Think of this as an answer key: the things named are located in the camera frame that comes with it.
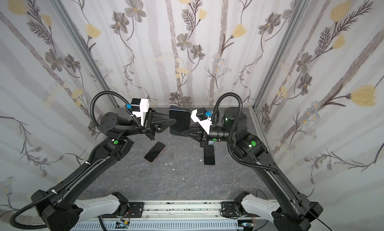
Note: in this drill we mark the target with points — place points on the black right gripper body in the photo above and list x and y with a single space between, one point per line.
201 133

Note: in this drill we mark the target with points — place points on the white slotted cable duct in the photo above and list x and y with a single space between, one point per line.
188 225

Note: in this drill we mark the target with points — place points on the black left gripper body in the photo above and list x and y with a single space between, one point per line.
150 123

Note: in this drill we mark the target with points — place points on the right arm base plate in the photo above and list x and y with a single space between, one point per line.
228 210

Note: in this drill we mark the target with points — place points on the black phone case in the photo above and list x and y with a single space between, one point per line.
184 119

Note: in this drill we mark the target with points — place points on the aluminium front rail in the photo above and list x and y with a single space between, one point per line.
180 210

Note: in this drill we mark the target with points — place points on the phone in pink case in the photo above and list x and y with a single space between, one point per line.
154 152

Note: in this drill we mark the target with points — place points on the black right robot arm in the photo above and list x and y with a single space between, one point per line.
291 211

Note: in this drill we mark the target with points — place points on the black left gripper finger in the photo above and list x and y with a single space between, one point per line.
162 124
162 112

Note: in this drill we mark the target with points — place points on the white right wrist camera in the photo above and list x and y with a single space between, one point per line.
203 117

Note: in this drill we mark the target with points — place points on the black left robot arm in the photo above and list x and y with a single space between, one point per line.
63 210

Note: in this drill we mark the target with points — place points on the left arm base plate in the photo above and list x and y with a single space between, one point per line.
136 210

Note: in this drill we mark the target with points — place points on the black phone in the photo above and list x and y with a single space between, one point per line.
174 114

